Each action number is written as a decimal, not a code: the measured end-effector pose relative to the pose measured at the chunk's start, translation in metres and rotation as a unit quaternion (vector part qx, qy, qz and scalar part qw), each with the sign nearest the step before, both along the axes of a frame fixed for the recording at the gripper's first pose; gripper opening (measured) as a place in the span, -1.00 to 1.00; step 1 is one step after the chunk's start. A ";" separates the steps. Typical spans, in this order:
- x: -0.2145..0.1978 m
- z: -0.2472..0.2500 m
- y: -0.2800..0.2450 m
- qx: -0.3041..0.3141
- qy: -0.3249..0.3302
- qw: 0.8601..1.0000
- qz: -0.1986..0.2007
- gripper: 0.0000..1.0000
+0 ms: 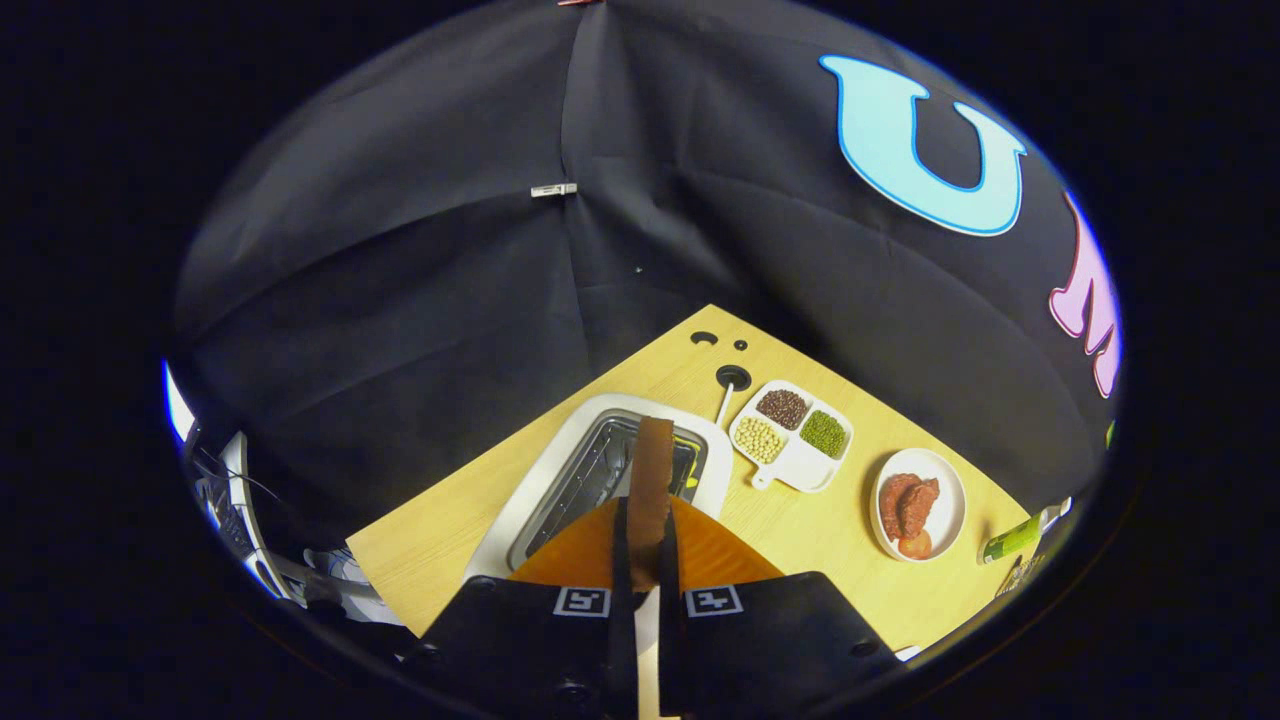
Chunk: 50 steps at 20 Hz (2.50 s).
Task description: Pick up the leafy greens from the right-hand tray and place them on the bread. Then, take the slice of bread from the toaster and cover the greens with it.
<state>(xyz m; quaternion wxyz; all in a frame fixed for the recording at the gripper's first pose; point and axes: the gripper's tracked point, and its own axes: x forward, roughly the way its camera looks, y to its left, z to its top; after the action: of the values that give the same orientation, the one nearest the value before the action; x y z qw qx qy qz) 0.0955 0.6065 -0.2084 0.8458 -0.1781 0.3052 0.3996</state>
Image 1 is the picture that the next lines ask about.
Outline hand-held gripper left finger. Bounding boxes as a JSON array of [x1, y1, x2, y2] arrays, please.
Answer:
[[415, 497, 641, 720]]

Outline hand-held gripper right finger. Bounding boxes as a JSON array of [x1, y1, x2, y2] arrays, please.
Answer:
[[657, 497, 906, 720]]

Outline toasted bread slice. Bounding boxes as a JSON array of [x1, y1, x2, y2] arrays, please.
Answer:
[[625, 416, 677, 720]]

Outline white toaster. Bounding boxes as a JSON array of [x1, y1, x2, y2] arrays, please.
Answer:
[[462, 393, 735, 581]]

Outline yellow soybeans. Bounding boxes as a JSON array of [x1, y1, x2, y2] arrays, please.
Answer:
[[734, 416, 787, 465]]

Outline white divided condiment dish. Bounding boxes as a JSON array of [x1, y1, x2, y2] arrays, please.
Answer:
[[728, 380, 855, 493]]

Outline dark brown beans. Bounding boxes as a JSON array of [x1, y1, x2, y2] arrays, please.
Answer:
[[756, 389, 811, 431]]

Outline green mung beans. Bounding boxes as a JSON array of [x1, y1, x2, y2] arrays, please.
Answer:
[[799, 410, 848, 460]]

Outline dark red meat slice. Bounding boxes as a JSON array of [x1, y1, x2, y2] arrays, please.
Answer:
[[900, 478, 941, 539], [880, 473, 921, 541]]

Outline round beige plate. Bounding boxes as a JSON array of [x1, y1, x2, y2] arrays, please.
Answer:
[[870, 447, 967, 563]]

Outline green label plastic bottle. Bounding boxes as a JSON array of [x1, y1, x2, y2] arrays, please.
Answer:
[[977, 500, 1071, 566]]

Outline black backdrop cloth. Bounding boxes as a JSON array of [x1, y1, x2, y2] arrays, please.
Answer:
[[170, 0, 1126, 561]]

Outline white toaster cable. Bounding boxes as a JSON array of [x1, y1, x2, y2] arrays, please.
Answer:
[[713, 365, 753, 426]]

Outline white metal frame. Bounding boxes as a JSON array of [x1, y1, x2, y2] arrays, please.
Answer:
[[215, 430, 401, 626]]

